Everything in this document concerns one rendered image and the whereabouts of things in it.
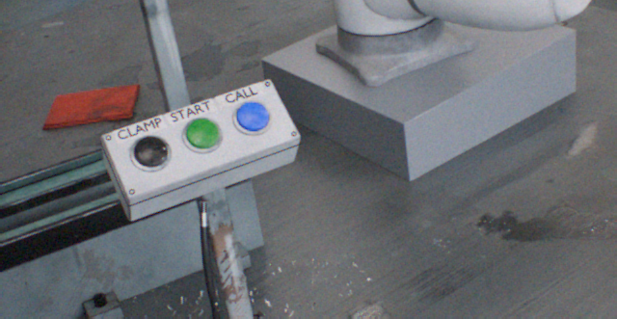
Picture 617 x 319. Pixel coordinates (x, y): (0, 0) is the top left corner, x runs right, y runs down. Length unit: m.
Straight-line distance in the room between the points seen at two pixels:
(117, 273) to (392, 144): 0.39
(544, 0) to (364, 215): 0.34
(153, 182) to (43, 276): 0.29
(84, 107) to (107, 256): 0.55
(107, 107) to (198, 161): 0.74
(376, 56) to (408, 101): 0.11
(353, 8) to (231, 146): 0.49
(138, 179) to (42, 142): 0.72
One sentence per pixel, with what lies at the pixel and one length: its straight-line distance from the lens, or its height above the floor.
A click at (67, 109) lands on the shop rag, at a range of 1.60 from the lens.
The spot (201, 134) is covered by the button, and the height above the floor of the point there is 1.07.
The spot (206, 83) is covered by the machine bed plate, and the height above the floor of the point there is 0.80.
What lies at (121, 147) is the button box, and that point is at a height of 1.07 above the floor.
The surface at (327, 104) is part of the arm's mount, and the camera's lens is 1.32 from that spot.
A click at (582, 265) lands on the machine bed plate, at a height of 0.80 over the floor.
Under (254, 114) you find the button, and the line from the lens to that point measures 0.85.
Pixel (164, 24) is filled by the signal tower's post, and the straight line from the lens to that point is 1.38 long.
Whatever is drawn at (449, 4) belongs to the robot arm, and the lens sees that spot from 1.18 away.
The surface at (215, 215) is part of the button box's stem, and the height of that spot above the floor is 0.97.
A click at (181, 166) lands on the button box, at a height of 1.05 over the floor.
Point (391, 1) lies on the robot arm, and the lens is 1.25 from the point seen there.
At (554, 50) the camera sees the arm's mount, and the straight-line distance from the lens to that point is 1.36.
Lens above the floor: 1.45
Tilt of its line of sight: 29 degrees down
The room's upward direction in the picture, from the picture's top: 9 degrees counter-clockwise
